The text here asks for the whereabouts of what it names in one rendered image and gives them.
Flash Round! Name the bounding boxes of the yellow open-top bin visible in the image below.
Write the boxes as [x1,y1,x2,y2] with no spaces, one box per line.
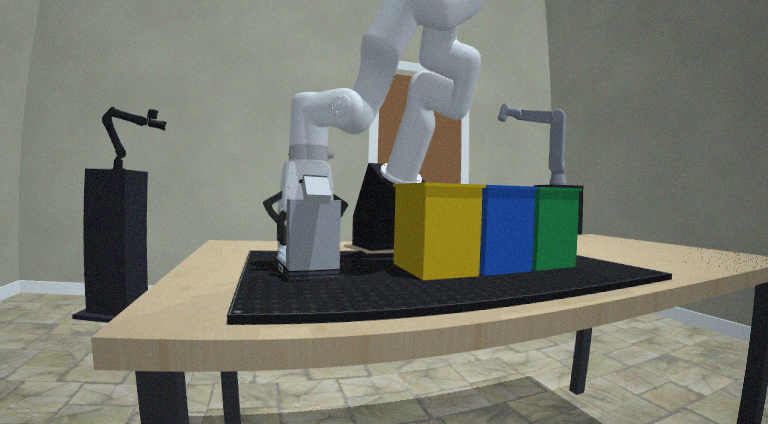
[393,182,486,280]

